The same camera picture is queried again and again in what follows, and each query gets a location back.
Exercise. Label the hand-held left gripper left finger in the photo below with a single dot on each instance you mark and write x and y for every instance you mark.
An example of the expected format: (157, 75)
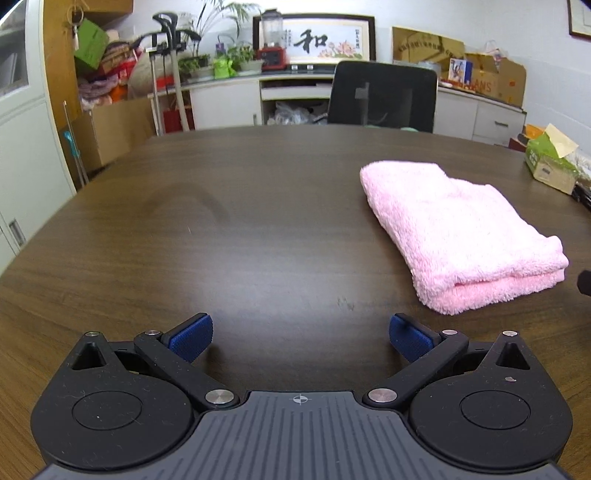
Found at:
(191, 339)

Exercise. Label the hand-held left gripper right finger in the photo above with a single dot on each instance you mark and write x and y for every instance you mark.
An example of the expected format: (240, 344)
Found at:
(411, 339)

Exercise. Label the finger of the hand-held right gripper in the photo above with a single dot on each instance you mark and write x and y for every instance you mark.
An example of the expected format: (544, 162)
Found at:
(585, 282)

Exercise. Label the pink towel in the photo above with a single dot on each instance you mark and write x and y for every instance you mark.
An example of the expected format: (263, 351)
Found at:
(452, 230)

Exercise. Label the green tissue box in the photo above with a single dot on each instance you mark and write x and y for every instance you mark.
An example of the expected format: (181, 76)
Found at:
(549, 164)

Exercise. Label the orange box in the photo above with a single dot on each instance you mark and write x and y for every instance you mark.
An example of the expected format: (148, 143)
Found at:
(533, 131)

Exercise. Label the open printed cardboard box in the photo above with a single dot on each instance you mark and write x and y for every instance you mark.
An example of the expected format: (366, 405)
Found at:
(505, 83)

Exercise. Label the large brown cardboard box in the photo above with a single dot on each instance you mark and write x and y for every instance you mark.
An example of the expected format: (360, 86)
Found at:
(115, 134)

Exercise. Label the red bag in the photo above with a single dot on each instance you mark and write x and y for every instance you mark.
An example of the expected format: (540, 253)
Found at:
(175, 117)

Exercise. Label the black office chair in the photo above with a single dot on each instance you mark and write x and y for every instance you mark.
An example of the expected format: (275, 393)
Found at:
(392, 106)

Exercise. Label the white sideboard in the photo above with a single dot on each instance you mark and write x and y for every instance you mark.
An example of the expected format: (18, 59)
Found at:
(221, 106)

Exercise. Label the small blue white box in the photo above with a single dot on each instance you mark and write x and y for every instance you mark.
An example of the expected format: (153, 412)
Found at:
(460, 71)

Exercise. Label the clear plastic bag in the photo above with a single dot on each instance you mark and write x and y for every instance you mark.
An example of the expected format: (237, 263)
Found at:
(295, 115)

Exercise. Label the metal crutch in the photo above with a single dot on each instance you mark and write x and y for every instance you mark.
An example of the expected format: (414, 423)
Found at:
(180, 92)
(155, 92)

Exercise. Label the white glass door cabinet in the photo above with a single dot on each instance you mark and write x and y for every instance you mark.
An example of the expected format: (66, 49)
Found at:
(27, 152)

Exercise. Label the crumpled plastic bag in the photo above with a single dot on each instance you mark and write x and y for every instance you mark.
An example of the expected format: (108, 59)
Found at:
(493, 50)

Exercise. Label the small potted plant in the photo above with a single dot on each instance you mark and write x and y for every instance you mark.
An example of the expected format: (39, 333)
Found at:
(194, 67)
(247, 60)

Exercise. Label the bright green bag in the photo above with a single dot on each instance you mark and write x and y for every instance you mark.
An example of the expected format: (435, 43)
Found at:
(223, 68)

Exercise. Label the pile of bags and cloths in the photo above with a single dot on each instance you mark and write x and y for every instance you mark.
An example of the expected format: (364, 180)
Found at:
(111, 78)

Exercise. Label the brass plaque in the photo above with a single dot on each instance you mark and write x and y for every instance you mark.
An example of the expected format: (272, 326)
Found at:
(429, 44)

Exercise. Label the red blender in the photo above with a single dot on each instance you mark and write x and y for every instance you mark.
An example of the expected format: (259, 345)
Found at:
(272, 57)

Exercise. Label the framed calligraphy picture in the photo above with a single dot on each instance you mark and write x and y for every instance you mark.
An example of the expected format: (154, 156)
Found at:
(323, 41)

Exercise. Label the green cardboard box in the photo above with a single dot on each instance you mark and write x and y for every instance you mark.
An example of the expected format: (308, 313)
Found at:
(91, 44)

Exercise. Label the tall palm plant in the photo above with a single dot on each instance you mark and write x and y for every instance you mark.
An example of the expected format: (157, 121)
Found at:
(226, 18)

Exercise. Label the dream catcher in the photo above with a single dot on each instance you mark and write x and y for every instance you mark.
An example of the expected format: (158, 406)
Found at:
(76, 27)

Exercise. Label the framed wall picture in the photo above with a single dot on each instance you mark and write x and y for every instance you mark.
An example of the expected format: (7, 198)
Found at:
(581, 16)

